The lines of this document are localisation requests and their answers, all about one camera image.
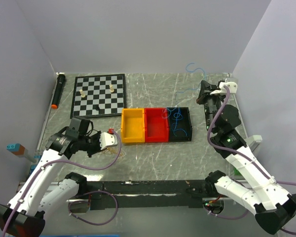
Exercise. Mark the cream chess piece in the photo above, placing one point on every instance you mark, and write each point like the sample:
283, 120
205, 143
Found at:
82, 94
111, 88

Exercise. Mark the grey white wall bracket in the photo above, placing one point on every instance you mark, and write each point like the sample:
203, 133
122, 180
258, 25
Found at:
253, 142

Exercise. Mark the black marker orange cap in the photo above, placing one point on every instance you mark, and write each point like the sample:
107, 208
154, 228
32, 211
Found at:
61, 81

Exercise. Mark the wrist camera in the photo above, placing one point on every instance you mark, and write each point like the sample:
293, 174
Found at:
229, 85
108, 139

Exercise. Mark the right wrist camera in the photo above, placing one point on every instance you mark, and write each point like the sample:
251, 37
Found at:
229, 85

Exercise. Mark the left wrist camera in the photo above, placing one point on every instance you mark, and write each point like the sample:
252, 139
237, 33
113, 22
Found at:
108, 139

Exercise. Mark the black plastic bin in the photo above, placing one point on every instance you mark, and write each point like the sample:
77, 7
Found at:
180, 127

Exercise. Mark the toy brick structure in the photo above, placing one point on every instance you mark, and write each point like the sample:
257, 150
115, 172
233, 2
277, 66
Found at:
21, 152

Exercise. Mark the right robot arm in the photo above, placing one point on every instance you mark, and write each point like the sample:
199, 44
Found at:
271, 204

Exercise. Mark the cream chess piece left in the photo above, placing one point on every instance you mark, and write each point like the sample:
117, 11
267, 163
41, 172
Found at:
82, 94

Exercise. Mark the cream chess piece right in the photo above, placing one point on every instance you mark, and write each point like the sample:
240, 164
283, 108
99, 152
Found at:
111, 88

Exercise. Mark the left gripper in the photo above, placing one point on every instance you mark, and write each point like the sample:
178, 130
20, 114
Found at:
96, 135

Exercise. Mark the black white chessboard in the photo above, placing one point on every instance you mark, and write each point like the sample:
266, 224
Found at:
97, 92

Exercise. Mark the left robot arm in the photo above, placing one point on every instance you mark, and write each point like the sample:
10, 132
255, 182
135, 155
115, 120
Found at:
25, 214

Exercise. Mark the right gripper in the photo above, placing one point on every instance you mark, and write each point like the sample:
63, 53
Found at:
206, 89

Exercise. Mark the red plastic bin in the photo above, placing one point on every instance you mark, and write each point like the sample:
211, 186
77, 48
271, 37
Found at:
156, 125

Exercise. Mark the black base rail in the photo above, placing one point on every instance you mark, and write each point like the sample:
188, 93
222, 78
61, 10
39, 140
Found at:
136, 194

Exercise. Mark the yellow plastic bin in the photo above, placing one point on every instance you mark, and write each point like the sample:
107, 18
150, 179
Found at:
133, 125

